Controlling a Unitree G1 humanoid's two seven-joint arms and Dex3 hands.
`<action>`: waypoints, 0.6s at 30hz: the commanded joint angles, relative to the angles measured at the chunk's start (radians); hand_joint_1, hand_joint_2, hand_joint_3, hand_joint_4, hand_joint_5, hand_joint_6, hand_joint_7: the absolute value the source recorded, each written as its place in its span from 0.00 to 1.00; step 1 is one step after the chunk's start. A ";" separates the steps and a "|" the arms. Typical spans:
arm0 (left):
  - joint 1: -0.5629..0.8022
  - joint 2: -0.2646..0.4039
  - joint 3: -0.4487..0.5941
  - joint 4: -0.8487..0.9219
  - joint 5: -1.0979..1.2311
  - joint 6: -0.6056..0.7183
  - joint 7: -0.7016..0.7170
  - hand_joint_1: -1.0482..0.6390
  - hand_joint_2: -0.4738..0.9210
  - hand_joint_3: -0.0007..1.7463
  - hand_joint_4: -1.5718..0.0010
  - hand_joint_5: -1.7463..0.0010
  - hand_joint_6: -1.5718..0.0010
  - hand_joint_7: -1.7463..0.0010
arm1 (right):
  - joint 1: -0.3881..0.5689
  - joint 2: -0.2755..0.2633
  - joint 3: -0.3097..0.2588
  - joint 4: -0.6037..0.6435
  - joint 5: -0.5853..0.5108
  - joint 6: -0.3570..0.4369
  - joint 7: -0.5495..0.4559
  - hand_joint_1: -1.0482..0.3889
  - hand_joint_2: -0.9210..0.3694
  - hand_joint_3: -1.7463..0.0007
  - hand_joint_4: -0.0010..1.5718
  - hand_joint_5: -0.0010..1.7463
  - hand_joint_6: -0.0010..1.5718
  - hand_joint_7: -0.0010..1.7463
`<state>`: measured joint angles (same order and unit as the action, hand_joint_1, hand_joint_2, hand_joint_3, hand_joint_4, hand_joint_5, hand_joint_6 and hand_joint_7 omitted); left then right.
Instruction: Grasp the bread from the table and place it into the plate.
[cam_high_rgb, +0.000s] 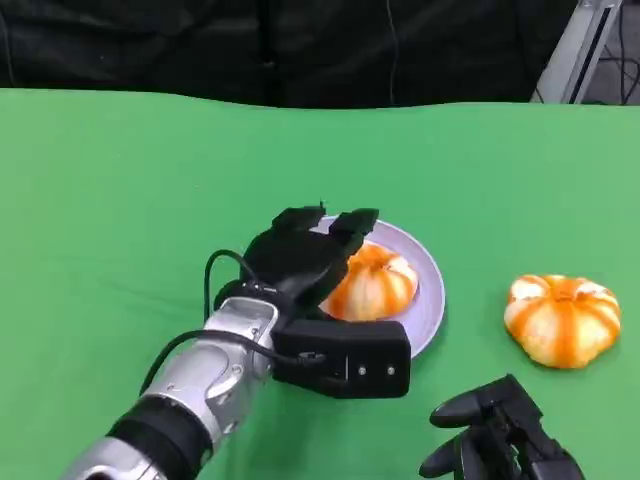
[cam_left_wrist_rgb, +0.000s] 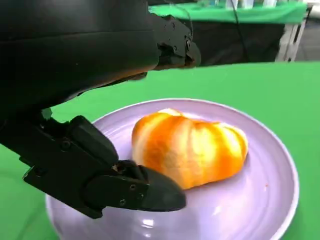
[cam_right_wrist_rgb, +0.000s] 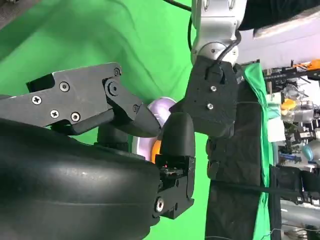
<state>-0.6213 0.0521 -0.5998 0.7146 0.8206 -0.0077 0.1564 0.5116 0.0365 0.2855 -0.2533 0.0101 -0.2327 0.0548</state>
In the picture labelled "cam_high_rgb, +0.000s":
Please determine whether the black floor cable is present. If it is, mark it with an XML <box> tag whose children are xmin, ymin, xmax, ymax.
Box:
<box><xmin>597</xmin><ymin>0</ymin><xmax>640</xmax><ymax>105</ymax></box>

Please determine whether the orange white toy bread roll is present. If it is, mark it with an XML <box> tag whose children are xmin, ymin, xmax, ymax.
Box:
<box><xmin>320</xmin><ymin>242</ymin><xmax>420</xmax><ymax>322</ymax></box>
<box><xmin>503</xmin><ymin>273</ymin><xmax>622</xmax><ymax>370</ymax></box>

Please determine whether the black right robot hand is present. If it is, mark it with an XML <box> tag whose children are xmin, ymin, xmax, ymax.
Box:
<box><xmin>418</xmin><ymin>373</ymin><xmax>587</xmax><ymax>480</ymax></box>

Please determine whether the lilac plate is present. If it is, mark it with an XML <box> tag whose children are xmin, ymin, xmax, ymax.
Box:
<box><xmin>310</xmin><ymin>215</ymin><xmax>446</xmax><ymax>360</ymax></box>

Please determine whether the black backdrop curtain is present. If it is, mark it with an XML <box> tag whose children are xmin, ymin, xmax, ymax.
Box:
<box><xmin>0</xmin><ymin>0</ymin><xmax>581</xmax><ymax>109</ymax></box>

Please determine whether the grey metal frame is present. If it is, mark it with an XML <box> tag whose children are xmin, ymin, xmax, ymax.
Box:
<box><xmin>530</xmin><ymin>0</ymin><xmax>626</xmax><ymax>105</ymax></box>

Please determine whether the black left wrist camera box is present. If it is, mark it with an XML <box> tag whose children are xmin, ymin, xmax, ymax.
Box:
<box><xmin>270</xmin><ymin>319</ymin><xmax>412</xmax><ymax>400</ymax></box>

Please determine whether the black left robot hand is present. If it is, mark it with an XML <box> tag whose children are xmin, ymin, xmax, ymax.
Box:
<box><xmin>240</xmin><ymin>206</ymin><xmax>380</xmax><ymax>321</ymax></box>

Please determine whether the green table cloth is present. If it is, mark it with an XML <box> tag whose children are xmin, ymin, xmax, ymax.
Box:
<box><xmin>0</xmin><ymin>87</ymin><xmax>640</xmax><ymax>480</ymax></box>

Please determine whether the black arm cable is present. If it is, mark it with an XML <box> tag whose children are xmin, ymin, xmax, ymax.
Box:
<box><xmin>137</xmin><ymin>249</ymin><xmax>326</xmax><ymax>399</ymax></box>

